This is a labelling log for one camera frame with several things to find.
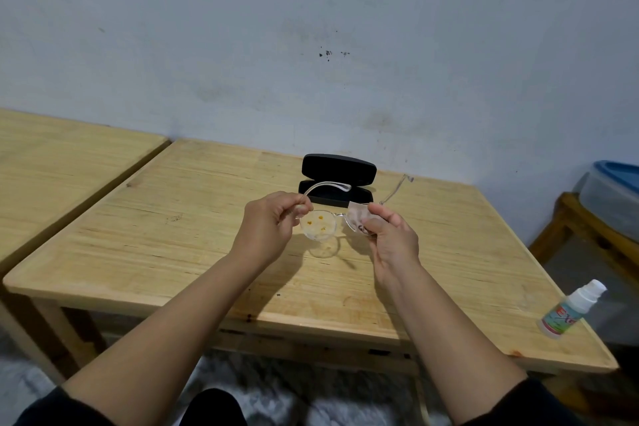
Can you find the black glasses case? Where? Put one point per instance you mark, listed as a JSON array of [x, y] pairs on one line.
[[339, 170]]

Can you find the clear storage box blue lid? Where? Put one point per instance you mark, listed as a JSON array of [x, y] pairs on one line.
[[611, 196]]

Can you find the light wooden table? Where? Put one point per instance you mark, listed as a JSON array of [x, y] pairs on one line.
[[60, 161], [174, 231]]

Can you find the person's left hand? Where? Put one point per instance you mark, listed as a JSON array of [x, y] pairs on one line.
[[262, 231]]

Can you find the low wooden bench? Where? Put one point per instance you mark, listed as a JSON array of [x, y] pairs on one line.
[[589, 246]]

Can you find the person's left forearm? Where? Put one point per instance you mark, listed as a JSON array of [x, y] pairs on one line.
[[174, 336]]

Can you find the person's right hand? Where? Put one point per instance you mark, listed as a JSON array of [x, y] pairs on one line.
[[397, 251]]

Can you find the grey fluffy rug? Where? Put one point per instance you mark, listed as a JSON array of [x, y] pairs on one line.
[[299, 395]]

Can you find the small white wiping cloth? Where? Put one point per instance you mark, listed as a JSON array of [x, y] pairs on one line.
[[357, 216]]

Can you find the clear frame glasses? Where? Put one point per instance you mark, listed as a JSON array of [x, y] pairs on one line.
[[319, 226]]

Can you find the person's left thumb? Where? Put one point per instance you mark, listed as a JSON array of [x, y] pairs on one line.
[[298, 213]]

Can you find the person's black left sleeve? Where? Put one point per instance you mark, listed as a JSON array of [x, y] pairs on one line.
[[55, 413]]

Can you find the person's black sleeve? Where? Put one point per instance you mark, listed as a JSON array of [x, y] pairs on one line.
[[55, 413], [529, 405]]

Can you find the person's black trouser leg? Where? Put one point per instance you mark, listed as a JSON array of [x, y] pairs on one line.
[[213, 408]]

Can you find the person's right thumb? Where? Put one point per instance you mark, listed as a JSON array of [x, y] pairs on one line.
[[383, 213]]

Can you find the small white spray bottle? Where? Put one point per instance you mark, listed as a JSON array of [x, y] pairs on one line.
[[569, 311]]

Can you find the person's black right sleeve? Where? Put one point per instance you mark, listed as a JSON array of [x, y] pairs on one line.
[[529, 405]]

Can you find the person's right forearm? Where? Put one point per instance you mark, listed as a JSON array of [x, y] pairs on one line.
[[449, 341]]

